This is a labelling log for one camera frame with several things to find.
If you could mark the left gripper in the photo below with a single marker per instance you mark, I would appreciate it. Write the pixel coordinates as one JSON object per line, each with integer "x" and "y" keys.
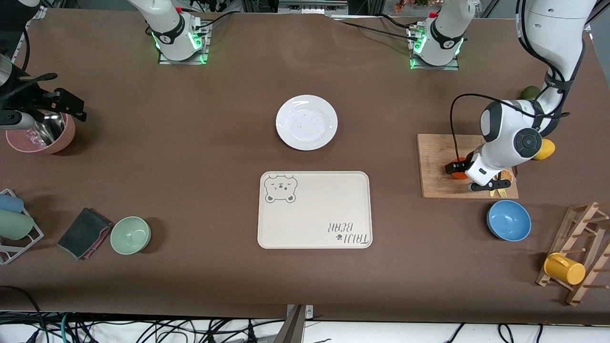
{"x": 461, "y": 165}

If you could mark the orange mandarin fruit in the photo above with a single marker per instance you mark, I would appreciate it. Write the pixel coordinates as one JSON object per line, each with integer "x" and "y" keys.
{"x": 460, "y": 176}

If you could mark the white round plate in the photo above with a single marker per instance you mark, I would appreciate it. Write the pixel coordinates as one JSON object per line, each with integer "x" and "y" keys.
{"x": 306, "y": 122}

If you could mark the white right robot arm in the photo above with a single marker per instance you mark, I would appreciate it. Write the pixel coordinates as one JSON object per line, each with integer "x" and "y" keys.
{"x": 171, "y": 28}

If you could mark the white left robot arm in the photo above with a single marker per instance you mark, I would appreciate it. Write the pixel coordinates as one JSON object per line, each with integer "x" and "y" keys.
{"x": 553, "y": 28}

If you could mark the bamboo cutting board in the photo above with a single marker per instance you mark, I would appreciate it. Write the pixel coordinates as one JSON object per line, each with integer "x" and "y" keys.
{"x": 436, "y": 166}

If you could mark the metal scoop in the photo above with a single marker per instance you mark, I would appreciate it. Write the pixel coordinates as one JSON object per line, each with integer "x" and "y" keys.
{"x": 50, "y": 131}

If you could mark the pink bowl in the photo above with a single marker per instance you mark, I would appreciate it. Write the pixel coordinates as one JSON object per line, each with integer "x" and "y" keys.
{"x": 64, "y": 136}

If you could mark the toy orange slice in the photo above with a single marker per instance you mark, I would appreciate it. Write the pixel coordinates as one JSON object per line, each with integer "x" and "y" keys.
{"x": 508, "y": 175}

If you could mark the blue bowl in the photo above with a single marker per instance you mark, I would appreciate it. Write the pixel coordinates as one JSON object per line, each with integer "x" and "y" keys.
{"x": 509, "y": 220}

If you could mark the yellow lemon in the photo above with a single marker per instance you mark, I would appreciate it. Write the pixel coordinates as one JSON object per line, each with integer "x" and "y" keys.
{"x": 547, "y": 150}

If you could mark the dark green avocado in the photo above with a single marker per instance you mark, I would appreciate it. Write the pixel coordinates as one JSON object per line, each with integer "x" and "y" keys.
{"x": 529, "y": 92}

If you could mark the light blue cup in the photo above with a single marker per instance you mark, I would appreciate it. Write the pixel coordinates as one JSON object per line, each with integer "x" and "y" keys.
{"x": 10, "y": 203}

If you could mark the pale green cup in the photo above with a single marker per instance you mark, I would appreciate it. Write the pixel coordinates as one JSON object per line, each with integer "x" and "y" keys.
{"x": 14, "y": 225}

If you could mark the dark grey folded cloth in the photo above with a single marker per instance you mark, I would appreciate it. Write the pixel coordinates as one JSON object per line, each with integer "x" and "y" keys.
{"x": 83, "y": 232}

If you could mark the wooden peg drying rack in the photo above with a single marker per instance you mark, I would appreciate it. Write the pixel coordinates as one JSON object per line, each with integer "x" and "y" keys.
{"x": 591, "y": 224}

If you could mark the pale green bowl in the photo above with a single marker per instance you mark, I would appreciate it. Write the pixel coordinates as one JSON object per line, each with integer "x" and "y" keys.
{"x": 130, "y": 235}

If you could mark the cream bear print tray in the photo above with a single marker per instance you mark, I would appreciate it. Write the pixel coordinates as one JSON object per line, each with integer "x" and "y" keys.
{"x": 314, "y": 209}

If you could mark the yellow plastic mug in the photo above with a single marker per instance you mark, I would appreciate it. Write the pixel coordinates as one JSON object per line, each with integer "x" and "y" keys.
{"x": 567, "y": 270}

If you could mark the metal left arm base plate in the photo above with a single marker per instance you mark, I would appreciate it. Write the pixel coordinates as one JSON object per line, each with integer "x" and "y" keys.
{"x": 433, "y": 67}

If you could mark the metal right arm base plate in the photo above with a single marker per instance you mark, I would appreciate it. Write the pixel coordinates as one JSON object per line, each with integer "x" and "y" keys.
{"x": 183, "y": 60}

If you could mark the metal table edge bracket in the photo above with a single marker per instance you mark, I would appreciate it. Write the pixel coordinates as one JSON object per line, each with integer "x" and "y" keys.
{"x": 309, "y": 312}

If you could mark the dark metal post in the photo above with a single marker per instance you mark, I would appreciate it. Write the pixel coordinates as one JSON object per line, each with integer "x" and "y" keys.
{"x": 291, "y": 331}

